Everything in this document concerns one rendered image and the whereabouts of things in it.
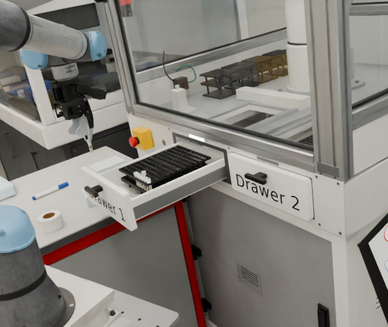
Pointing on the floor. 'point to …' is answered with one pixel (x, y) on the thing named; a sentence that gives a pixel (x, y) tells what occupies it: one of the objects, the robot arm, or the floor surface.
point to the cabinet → (275, 266)
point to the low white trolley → (111, 240)
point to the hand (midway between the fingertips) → (89, 137)
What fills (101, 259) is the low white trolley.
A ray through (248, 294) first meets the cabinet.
